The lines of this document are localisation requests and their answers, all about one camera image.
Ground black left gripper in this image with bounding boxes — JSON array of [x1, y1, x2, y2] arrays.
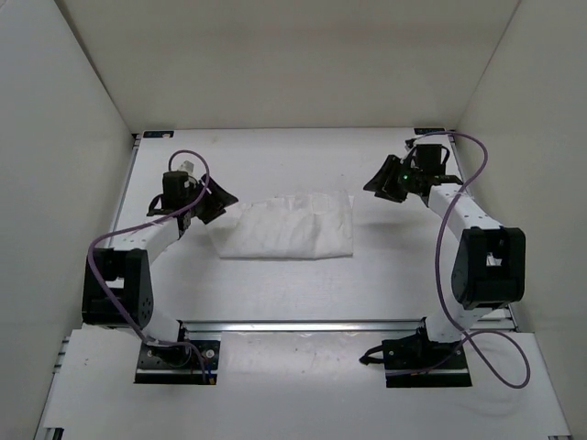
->
[[186, 172, 239, 225]]

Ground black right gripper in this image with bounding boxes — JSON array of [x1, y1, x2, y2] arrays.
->
[[363, 156, 421, 204]]

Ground white pleated skirt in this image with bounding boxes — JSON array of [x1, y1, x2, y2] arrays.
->
[[206, 190, 354, 260]]

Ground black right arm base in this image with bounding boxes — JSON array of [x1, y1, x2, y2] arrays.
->
[[359, 329, 472, 389]]

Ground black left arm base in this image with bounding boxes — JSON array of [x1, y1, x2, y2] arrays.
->
[[134, 334, 221, 386]]

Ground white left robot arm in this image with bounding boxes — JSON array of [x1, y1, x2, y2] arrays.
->
[[82, 170, 238, 365]]

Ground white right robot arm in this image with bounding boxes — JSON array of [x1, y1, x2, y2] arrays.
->
[[363, 138, 526, 368]]

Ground right corner table label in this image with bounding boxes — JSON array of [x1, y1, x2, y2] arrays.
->
[[414, 127, 445, 137]]

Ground corner table label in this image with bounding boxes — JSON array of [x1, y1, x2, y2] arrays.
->
[[142, 130, 174, 138], [414, 127, 445, 137]]

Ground left corner table label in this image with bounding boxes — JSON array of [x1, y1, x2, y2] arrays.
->
[[142, 130, 174, 138]]

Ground white front cover board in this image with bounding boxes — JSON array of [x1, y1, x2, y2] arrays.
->
[[43, 328, 570, 439]]

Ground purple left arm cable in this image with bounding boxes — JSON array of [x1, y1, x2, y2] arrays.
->
[[89, 149, 216, 384]]

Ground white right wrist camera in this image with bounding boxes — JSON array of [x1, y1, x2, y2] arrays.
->
[[404, 137, 418, 152]]

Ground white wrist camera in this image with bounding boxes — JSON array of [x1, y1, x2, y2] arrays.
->
[[177, 160, 194, 174], [404, 137, 418, 152]]

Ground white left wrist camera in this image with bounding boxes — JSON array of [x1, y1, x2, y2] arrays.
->
[[177, 160, 194, 174]]

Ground aluminium table edge rail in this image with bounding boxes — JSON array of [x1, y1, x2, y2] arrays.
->
[[184, 320, 420, 333]]

